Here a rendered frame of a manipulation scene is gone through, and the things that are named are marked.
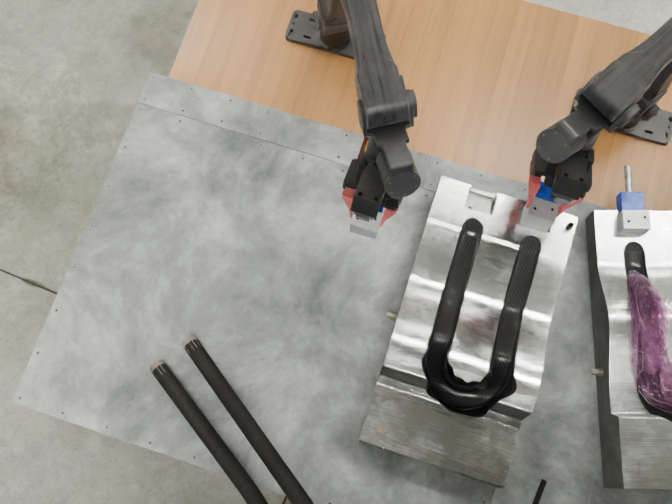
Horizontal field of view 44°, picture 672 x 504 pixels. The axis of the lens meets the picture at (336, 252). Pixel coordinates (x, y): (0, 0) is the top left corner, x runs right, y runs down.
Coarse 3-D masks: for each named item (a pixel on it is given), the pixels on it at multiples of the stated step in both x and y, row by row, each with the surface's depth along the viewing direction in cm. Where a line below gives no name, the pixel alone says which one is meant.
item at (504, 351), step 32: (480, 224) 150; (448, 288) 148; (512, 288) 147; (448, 320) 144; (512, 320) 146; (448, 352) 138; (512, 352) 141; (448, 384) 144; (480, 384) 137; (512, 384) 136; (480, 416) 140
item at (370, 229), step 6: (354, 216) 143; (378, 216) 143; (354, 222) 143; (360, 222) 143; (366, 222) 143; (372, 222) 143; (378, 222) 143; (354, 228) 145; (360, 228) 143; (366, 228) 143; (372, 228) 143; (378, 228) 143; (360, 234) 148; (366, 234) 146; (372, 234) 145
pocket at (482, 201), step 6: (468, 192) 154; (474, 192) 153; (480, 192) 153; (486, 192) 153; (468, 198) 154; (474, 198) 154; (480, 198) 154; (486, 198) 154; (492, 198) 153; (468, 204) 153; (474, 204) 153; (480, 204) 153; (486, 204) 153; (492, 204) 153; (480, 210) 153; (486, 210) 153; (492, 210) 152
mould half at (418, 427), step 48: (432, 240) 149; (432, 288) 147; (480, 288) 147; (480, 336) 142; (528, 336) 143; (384, 384) 145; (528, 384) 138; (384, 432) 143; (432, 432) 143; (480, 432) 143; (480, 480) 141
